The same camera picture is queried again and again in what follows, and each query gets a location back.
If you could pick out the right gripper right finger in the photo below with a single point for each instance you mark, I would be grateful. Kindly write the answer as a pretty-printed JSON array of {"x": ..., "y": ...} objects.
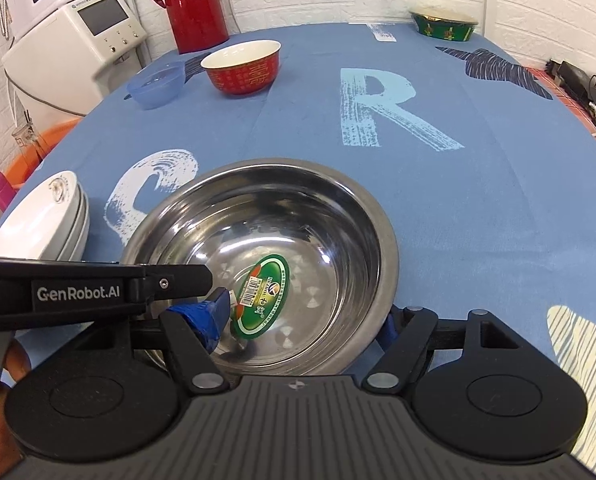
[{"x": 410, "y": 337}]

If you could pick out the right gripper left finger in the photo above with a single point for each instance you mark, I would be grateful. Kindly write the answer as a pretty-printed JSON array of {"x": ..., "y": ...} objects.
[{"x": 192, "y": 331}]

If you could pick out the white floral plate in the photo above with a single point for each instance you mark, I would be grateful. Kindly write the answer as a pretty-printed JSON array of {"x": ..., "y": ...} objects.
[{"x": 38, "y": 226}]

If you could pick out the stainless steel bowl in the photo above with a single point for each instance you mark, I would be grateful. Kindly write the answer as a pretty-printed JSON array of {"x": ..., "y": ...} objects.
[{"x": 309, "y": 254}]

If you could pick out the person's left hand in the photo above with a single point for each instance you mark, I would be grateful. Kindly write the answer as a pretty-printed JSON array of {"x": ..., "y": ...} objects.
[{"x": 18, "y": 365}]

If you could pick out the white plate under stack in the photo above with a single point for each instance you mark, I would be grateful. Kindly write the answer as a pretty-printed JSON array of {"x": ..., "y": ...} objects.
[{"x": 73, "y": 248}]

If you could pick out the orange plastic basin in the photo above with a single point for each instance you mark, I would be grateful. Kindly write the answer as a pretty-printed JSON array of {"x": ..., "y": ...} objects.
[{"x": 20, "y": 169}]

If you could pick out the glass bottle with chopsticks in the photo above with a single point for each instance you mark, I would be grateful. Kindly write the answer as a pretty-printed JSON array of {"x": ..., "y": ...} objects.
[{"x": 28, "y": 140}]

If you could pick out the blue printed tablecloth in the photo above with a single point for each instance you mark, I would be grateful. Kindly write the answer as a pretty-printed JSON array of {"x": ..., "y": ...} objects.
[{"x": 490, "y": 186}]

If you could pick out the white countertop appliance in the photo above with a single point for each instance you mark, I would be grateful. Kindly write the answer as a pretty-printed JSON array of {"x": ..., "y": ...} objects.
[{"x": 66, "y": 65}]

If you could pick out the blue plastic bowl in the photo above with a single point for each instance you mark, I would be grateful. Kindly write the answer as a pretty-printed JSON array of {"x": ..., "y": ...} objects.
[{"x": 155, "y": 87}]

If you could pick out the red and white bowl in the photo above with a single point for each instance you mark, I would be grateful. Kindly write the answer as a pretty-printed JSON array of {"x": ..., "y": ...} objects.
[{"x": 243, "y": 68}]

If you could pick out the cluttered side shelf items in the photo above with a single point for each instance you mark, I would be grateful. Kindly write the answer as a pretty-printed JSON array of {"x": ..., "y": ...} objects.
[{"x": 577, "y": 84}]

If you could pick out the green patterned bowl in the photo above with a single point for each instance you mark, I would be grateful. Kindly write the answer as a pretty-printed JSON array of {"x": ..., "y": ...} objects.
[{"x": 443, "y": 24}]

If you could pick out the red thermos jug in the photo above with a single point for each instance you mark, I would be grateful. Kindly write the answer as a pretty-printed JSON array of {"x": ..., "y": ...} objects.
[{"x": 197, "y": 25}]

